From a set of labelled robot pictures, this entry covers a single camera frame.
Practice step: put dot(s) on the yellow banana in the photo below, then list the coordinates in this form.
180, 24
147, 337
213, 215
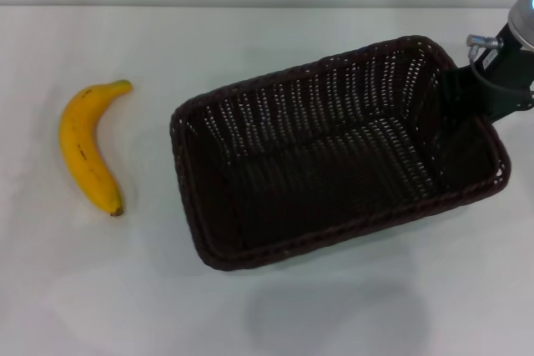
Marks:
79, 143

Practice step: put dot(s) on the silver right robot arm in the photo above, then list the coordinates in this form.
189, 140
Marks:
523, 14

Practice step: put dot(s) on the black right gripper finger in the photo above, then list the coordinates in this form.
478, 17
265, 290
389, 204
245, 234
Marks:
456, 97

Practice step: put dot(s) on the black woven rectangular basket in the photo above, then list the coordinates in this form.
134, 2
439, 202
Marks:
313, 189

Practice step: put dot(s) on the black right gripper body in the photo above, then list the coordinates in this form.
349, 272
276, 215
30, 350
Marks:
511, 74

